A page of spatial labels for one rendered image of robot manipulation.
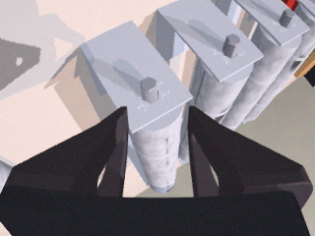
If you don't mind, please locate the red scrap tray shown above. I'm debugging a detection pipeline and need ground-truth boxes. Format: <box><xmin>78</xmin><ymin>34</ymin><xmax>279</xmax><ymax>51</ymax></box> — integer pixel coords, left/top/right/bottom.
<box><xmin>282</xmin><ymin>0</ymin><xmax>298</xmax><ymax>11</ymax></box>

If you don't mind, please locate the brown cardboard box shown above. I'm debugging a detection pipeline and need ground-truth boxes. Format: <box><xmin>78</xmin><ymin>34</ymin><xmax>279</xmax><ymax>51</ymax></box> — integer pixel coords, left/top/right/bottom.
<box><xmin>294</xmin><ymin>48</ymin><xmax>315</xmax><ymax>78</ymax></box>

